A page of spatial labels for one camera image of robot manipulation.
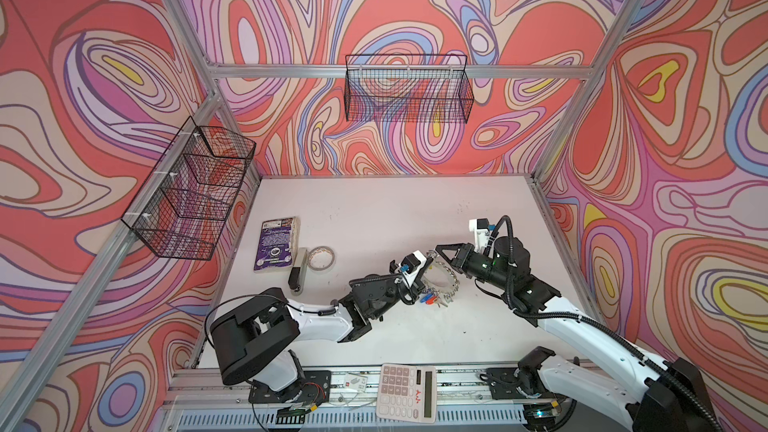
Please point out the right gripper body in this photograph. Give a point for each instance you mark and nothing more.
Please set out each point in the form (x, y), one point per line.
(474, 264)

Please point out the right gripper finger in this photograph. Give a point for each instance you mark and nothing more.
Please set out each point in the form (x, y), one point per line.
(450, 255)
(456, 247)

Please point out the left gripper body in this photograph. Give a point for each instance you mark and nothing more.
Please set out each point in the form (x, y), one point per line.
(413, 294)

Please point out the round keyring disc with keys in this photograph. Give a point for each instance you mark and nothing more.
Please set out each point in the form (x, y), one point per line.
(440, 281)

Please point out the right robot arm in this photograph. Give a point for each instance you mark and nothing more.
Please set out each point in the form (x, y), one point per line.
(636, 388)

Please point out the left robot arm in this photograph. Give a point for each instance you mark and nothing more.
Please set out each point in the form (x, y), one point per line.
(252, 340)

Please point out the clear tape roll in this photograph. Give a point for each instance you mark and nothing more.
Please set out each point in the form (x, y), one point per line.
(321, 259)

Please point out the white pink calculator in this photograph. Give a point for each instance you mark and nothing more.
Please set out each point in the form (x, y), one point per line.
(407, 393)

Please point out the small white label card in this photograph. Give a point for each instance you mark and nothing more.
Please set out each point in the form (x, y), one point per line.
(355, 382)

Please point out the black stapler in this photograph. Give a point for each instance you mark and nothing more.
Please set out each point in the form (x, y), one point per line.
(297, 274)

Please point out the purple book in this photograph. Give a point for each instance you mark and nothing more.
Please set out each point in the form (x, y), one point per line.
(277, 244)

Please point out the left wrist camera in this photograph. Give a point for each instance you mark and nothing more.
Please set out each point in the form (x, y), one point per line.
(408, 269)

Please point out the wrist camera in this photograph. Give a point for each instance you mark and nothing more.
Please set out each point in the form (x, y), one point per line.
(408, 269)
(484, 234)

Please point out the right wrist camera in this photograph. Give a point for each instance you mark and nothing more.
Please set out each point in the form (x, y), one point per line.
(484, 234)

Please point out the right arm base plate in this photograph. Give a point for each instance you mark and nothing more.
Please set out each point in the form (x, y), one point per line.
(512, 383)

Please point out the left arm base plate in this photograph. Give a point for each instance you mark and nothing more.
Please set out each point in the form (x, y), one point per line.
(311, 389)

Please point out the back wire basket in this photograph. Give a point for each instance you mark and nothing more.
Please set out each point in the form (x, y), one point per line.
(407, 87)

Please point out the wire basket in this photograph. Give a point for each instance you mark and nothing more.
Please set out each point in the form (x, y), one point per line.
(193, 190)
(407, 87)

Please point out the left wire basket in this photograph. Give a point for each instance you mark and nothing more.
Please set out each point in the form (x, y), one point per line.
(193, 190)

